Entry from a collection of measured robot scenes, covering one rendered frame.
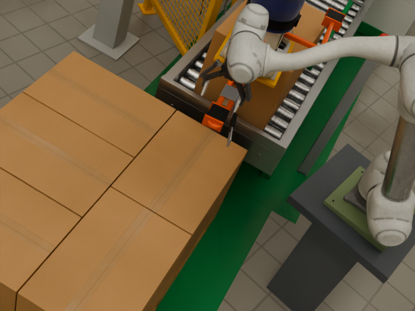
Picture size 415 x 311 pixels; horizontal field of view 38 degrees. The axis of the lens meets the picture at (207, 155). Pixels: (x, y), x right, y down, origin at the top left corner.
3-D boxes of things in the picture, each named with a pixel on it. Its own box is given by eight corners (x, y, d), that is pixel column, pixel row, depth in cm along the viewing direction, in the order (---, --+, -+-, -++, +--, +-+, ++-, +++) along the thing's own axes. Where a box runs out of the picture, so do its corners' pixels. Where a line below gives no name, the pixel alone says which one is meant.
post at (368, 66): (300, 164, 369) (378, 37, 298) (309, 170, 368) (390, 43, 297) (296, 171, 364) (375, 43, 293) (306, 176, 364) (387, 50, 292)
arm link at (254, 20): (229, 31, 205) (225, 53, 196) (244, -7, 194) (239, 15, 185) (259, 41, 206) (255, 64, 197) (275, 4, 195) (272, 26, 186)
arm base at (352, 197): (401, 197, 257) (407, 189, 253) (378, 225, 243) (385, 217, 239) (365, 172, 263) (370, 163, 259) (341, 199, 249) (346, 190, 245)
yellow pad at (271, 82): (274, 36, 280) (277, 28, 276) (293, 45, 279) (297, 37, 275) (252, 79, 257) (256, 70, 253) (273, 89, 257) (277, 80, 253)
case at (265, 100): (239, 39, 341) (264, -21, 313) (301, 74, 337) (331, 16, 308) (192, 93, 300) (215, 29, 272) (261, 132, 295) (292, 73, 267)
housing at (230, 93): (222, 91, 233) (225, 82, 229) (238, 98, 232) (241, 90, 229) (216, 102, 228) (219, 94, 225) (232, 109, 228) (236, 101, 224)
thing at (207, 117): (209, 110, 224) (212, 100, 220) (226, 118, 224) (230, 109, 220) (201, 124, 218) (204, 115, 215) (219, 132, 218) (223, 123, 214)
